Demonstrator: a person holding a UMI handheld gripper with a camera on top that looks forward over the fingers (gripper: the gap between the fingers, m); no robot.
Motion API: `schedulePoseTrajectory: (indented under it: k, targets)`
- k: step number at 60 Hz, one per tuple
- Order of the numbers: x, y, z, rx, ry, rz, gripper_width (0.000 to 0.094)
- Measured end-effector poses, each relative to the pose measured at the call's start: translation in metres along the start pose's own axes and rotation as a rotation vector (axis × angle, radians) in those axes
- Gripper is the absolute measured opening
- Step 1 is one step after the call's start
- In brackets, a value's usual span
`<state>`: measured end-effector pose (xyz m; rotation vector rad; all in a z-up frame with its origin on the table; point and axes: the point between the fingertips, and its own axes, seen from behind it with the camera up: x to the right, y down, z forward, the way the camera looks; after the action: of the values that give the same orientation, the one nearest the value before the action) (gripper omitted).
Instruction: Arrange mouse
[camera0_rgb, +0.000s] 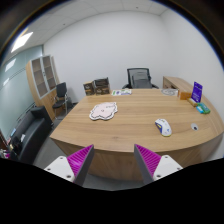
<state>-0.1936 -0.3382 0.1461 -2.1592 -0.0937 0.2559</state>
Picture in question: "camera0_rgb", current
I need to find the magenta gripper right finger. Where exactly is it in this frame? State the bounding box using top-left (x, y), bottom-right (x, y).
top-left (134, 144), bottom-right (182, 185)

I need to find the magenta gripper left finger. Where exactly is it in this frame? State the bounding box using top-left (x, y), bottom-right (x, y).
top-left (45, 145), bottom-right (94, 186)

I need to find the white computer mouse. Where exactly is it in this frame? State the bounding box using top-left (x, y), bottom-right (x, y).
top-left (155, 118), bottom-right (172, 137)

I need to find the pink cartoon mouse pad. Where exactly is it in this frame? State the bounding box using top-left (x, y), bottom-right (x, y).
top-left (89, 102), bottom-right (118, 120)

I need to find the wooden office desk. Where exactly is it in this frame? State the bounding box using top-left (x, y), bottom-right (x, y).
top-left (51, 89), bottom-right (224, 180)

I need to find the black leather sofa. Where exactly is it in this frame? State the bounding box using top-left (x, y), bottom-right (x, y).
top-left (10, 106), bottom-right (53, 164)

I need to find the round glass ashtray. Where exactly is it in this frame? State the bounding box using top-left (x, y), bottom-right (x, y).
top-left (161, 88), bottom-right (179, 96)

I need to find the teal small box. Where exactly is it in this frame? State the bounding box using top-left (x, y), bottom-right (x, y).
top-left (196, 103), bottom-right (210, 114)

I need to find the small wooden box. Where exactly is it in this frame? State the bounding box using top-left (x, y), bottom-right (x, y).
top-left (179, 92), bottom-right (192, 100)

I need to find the black visitor chair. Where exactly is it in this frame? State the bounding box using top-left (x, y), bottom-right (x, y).
top-left (52, 82), bottom-right (68, 110)

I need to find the dark box left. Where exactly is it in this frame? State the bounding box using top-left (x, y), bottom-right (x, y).
top-left (83, 81), bottom-right (95, 96)

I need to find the dark box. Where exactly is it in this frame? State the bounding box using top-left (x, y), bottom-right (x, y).
top-left (83, 81), bottom-right (95, 96)
top-left (94, 78), bottom-right (110, 95)

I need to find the green white booklet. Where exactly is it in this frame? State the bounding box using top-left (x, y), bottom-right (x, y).
top-left (111, 89), bottom-right (132, 96)

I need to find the wooden side cabinet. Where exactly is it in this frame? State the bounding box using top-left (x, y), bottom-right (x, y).
top-left (163, 76), bottom-right (193, 94)

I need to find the dark box right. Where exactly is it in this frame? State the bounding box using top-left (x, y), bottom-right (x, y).
top-left (94, 78), bottom-right (110, 95)

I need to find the grey mesh office chair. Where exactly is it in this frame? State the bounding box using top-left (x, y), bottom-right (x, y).
top-left (123, 68), bottom-right (158, 89)

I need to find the purple sign stand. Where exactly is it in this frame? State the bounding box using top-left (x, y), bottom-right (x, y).
top-left (191, 82), bottom-right (203, 103)

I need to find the wooden glass-door cabinet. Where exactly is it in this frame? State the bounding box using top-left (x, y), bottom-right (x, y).
top-left (26, 55), bottom-right (58, 120)

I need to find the ceiling light panel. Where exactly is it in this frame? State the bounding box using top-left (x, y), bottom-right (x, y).
top-left (11, 32), bottom-right (32, 52)

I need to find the desk cable grommet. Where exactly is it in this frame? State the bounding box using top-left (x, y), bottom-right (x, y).
top-left (191, 123), bottom-right (199, 131)

